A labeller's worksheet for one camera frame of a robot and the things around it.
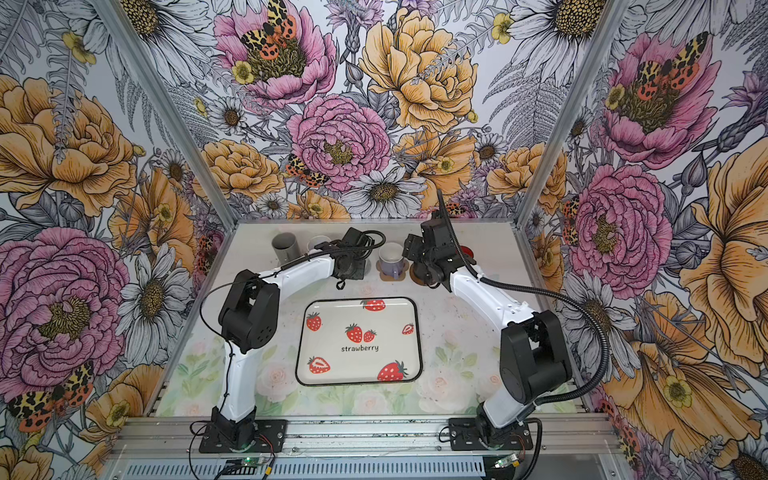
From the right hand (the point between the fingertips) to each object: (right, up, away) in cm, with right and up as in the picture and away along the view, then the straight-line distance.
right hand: (415, 251), depth 89 cm
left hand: (-20, -8, +10) cm, 24 cm away
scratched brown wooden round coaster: (+1, -9, +16) cm, 18 cm away
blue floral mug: (-32, +4, +15) cm, 36 cm away
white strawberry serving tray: (-17, -26, +2) cm, 31 cm away
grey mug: (-42, +1, +11) cm, 43 cm away
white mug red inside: (+11, 0, -20) cm, 23 cm away
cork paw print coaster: (-9, -9, +16) cm, 21 cm away
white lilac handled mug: (-7, -3, +17) cm, 19 cm away
